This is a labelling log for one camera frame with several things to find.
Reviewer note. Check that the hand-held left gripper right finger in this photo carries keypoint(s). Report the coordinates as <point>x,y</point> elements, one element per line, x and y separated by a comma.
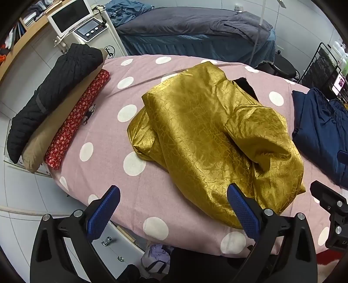
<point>244,215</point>

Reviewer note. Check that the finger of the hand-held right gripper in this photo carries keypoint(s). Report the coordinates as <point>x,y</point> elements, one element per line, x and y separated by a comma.
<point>343,157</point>
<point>335,217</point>

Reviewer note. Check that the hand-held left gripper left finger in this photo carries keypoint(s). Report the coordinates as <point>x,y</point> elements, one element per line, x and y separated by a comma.
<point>104,212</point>

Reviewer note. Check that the gold jacket with black collar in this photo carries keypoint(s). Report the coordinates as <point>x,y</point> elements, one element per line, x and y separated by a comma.
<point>204,130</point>

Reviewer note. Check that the stack of folded clothes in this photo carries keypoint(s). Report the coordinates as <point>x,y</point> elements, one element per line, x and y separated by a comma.
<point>35,11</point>

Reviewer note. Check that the navy blue garment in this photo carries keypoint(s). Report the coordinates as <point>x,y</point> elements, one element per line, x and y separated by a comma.
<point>318,128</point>

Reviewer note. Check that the red mat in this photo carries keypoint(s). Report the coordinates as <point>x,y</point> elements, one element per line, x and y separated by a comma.
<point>329,257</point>

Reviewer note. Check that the purple bag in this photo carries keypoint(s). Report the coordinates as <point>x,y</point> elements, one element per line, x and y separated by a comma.
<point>156,257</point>

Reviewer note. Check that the pink polka dot bedsheet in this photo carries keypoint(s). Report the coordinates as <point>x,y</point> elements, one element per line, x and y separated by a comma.
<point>108,130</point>

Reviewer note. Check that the folded tan cloth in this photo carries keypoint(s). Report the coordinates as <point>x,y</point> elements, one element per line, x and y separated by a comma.
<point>35,152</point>

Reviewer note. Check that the folded red floral cloth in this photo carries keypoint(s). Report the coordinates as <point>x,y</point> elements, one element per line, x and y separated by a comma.
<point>73,119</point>

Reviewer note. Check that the white plastic bottle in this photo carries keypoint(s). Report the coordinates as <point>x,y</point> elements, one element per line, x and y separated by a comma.
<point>338,51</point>

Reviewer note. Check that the black stool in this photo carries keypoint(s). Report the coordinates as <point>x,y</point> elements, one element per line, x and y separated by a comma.
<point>284,66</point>

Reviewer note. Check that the folded black quilted jacket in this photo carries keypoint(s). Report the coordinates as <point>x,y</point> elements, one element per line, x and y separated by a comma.
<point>54,87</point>

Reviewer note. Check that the metal pole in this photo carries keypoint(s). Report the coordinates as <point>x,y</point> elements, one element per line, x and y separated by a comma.
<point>257,40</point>

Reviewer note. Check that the white machine with screen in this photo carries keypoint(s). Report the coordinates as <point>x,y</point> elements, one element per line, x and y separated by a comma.
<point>89,30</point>

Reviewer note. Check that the wooden shelf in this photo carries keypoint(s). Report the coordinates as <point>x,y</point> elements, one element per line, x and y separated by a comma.
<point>24,40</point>

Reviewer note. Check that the crumpled blue cloth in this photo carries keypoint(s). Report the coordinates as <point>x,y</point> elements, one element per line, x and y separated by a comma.
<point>127,8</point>

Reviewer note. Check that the white bed frame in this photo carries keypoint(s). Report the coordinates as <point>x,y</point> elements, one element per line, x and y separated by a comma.
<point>122,245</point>

